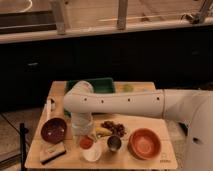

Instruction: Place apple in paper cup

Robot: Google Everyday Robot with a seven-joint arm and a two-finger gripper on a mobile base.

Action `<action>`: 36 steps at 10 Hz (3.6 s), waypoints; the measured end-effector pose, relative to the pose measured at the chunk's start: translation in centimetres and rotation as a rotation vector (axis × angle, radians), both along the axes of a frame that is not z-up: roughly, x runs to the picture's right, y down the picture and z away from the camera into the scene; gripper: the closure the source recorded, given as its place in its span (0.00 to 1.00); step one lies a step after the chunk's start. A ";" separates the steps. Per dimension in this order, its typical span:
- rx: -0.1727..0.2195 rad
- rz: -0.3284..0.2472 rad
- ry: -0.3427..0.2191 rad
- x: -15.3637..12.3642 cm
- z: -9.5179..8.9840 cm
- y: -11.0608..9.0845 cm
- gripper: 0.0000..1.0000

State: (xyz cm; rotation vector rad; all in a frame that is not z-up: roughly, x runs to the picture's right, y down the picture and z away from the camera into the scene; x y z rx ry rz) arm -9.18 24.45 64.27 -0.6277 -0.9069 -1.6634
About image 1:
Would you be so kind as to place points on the green tray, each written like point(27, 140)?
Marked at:
point(100, 85)

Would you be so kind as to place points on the yellow banana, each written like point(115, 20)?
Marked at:
point(99, 131)

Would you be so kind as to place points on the dark red bowl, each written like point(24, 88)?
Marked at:
point(54, 130)

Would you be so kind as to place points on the red apple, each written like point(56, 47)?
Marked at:
point(86, 142)

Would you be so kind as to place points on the metal cup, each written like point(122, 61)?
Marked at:
point(114, 143)

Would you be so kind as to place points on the brown sponge block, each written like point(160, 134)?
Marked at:
point(51, 151)

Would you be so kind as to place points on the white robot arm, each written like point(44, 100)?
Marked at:
point(191, 107)

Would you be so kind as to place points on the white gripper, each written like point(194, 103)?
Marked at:
point(81, 123)

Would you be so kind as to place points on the white paper cup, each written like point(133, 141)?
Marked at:
point(92, 154)

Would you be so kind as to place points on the orange bowl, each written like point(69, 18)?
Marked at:
point(144, 144)

